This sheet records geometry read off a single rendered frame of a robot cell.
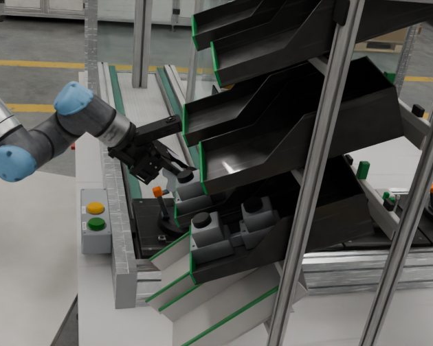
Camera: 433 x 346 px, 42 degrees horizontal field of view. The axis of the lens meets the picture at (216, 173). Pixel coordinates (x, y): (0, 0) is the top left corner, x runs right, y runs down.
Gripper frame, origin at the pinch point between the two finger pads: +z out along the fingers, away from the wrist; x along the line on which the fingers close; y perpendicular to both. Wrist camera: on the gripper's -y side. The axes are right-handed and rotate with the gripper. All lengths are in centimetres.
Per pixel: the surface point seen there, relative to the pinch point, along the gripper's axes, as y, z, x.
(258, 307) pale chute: -4, -2, 50
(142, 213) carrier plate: 17.2, -0.3, -4.8
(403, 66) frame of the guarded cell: -64, 78, -83
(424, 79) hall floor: -118, 332, -397
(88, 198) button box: 25.9, -10.0, -14.2
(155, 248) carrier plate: 16.4, 1.0, 9.7
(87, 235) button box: 26.5, -10.2, 1.9
